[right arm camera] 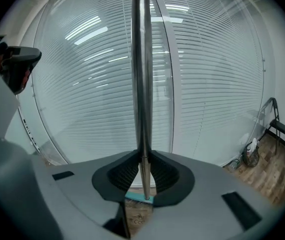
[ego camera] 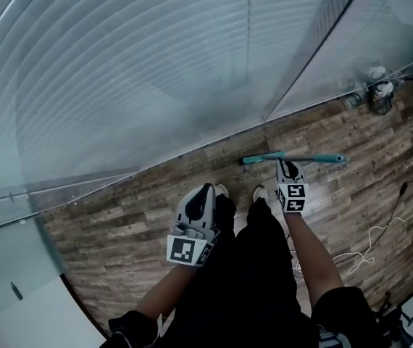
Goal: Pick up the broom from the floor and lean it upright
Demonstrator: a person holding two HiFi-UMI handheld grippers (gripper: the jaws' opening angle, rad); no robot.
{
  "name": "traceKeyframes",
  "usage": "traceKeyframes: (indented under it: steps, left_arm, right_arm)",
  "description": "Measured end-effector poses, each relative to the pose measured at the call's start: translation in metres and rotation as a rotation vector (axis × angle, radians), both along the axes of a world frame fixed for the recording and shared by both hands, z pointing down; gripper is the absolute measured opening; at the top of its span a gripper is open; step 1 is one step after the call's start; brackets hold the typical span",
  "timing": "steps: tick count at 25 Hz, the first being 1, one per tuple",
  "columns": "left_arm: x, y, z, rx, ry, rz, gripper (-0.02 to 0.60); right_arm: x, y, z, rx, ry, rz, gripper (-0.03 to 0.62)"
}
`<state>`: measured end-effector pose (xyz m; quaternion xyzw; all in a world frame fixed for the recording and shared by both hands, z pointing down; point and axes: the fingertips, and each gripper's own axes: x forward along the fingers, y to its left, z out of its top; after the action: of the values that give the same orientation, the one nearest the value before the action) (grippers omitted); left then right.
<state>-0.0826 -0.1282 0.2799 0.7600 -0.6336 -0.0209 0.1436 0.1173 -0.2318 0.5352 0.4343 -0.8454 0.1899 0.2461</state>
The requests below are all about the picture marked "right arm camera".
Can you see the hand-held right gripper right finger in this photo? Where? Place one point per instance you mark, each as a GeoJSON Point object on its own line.
{"type": "Point", "coordinates": [202, 196]}

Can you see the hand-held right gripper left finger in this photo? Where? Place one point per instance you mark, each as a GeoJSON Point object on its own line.
{"type": "Point", "coordinates": [82, 196]}

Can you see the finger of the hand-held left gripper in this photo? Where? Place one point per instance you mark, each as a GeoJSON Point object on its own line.
{"type": "Point", "coordinates": [20, 59]}

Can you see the clear plastic bottle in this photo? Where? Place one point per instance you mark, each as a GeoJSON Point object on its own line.
{"type": "Point", "coordinates": [234, 163]}

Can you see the black mesh waste bin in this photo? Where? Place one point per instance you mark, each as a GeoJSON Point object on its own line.
{"type": "Point", "coordinates": [252, 159]}

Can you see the white plastic bag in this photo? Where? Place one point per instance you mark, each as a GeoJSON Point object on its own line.
{"type": "Point", "coordinates": [253, 145]}

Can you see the black folding chair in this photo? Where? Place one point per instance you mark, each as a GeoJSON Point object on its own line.
{"type": "Point", "coordinates": [280, 127]}

